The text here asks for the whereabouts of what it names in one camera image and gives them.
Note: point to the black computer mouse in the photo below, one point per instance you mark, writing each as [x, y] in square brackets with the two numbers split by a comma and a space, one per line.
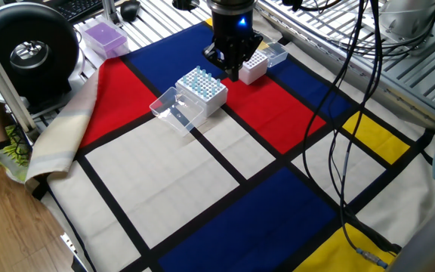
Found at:
[130, 9]

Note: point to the white pipette tip box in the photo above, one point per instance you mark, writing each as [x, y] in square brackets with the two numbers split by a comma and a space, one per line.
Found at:
[253, 70]
[217, 104]

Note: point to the grey metal cylinder base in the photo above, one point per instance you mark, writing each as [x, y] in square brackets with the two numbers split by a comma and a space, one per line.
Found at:
[410, 15]

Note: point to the clear box purple tip rack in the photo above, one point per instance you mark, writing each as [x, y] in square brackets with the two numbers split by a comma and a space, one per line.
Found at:
[104, 38]

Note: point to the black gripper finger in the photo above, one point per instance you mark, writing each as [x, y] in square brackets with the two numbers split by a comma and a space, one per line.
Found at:
[253, 43]
[217, 56]

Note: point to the green yellow sneaker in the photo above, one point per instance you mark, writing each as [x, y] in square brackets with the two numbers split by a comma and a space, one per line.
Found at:
[8, 158]

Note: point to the aluminium profile frame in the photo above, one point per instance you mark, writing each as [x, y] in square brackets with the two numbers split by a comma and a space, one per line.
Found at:
[2, 83]

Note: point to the black keyboard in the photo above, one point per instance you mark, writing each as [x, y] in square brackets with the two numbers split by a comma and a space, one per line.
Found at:
[78, 7]

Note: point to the colour block tablecloth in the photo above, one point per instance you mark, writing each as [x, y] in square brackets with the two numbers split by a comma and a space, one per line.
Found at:
[164, 181]

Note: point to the silver metal mounting plate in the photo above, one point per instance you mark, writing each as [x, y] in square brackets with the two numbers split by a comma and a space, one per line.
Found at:
[434, 36]

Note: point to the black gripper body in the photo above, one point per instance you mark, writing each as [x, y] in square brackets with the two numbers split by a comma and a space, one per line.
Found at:
[232, 34]

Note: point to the black round machine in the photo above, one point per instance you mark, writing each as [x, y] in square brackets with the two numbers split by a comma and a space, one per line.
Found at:
[51, 68]

